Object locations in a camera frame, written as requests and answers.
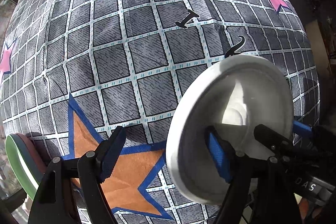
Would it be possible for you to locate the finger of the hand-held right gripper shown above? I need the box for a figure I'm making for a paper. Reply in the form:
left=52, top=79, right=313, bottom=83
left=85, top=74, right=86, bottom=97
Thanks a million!
left=292, top=120, right=313, bottom=139
left=254, top=124, right=291, bottom=155

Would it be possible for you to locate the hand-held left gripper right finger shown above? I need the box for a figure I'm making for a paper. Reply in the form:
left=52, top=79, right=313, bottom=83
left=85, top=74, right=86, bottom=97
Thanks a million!
left=206, top=126, right=302, bottom=224

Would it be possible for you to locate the white plate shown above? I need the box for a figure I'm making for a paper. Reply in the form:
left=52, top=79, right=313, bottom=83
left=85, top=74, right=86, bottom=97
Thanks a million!
left=165, top=55, right=294, bottom=206

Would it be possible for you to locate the grey checked star tablecloth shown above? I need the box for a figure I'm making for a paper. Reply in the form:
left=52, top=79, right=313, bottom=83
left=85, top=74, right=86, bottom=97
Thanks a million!
left=0, top=0, right=321, bottom=224

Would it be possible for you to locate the green rectangular plate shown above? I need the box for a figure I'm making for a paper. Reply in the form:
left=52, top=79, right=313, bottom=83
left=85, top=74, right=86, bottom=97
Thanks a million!
left=5, top=134, right=44, bottom=201

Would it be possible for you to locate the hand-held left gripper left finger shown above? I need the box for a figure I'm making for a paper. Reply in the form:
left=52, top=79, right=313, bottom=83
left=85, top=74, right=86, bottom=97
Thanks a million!
left=28, top=126, right=127, bottom=224

